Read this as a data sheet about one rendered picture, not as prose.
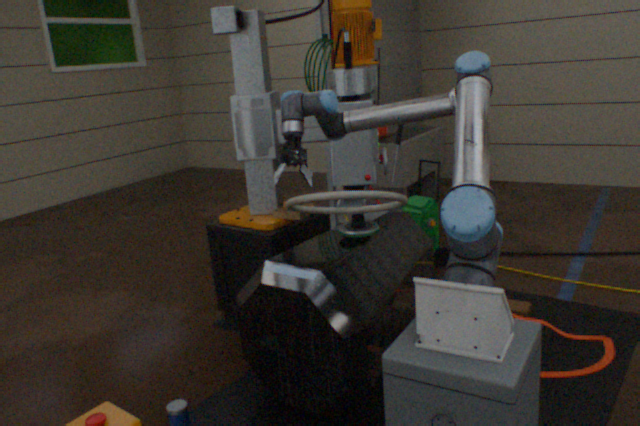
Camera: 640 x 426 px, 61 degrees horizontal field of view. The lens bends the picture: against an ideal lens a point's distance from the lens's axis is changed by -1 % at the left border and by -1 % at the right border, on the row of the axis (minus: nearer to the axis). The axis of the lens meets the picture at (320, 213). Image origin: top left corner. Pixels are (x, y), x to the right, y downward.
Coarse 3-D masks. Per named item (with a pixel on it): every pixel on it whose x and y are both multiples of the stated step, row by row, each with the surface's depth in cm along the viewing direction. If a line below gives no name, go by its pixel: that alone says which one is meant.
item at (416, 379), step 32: (384, 352) 166; (416, 352) 165; (512, 352) 160; (384, 384) 168; (416, 384) 161; (448, 384) 155; (480, 384) 150; (512, 384) 146; (416, 416) 164; (448, 416) 159; (480, 416) 153; (512, 416) 148
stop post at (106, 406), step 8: (96, 408) 110; (104, 408) 110; (112, 408) 110; (120, 408) 110; (88, 416) 108; (112, 416) 107; (120, 416) 107; (128, 416) 107; (72, 424) 106; (80, 424) 106; (104, 424) 105; (112, 424) 105; (120, 424) 105; (128, 424) 104; (136, 424) 105
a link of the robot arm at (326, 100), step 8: (304, 96) 207; (312, 96) 206; (320, 96) 204; (328, 96) 203; (336, 96) 210; (304, 104) 206; (312, 104) 205; (320, 104) 204; (328, 104) 204; (336, 104) 209; (304, 112) 208; (312, 112) 207; (320, 112) 207; (328, 112) 207; (336, 112) 211; (320, 120) 211; (328, 120) 211
